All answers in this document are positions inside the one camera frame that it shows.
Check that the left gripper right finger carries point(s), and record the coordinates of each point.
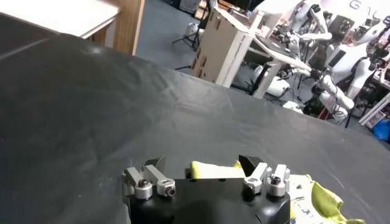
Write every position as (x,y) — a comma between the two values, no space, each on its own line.
(259,173)

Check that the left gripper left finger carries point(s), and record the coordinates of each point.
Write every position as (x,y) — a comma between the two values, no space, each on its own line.
(149,179)

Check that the yellow-green T-shirt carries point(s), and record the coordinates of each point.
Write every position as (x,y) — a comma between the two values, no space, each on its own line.
(323,201)

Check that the white humanoid robot raised arm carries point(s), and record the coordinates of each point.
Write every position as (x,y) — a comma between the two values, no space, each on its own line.
(317,18)

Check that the large black table cover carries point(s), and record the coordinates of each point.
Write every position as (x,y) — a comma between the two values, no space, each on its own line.
(152,106)

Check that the small white standing desk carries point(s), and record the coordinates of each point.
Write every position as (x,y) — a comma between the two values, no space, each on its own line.
(266,82)

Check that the tall white cardboard box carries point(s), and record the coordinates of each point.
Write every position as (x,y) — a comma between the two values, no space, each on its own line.
(219,51)

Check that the blue plastic bag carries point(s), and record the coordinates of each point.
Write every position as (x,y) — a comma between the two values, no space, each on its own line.
(382,131)

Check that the white humanoid robot with base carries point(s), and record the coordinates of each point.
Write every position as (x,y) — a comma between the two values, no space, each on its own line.
(344,61)

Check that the white rectangular table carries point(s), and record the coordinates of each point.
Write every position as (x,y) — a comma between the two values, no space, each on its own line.
(61,15)

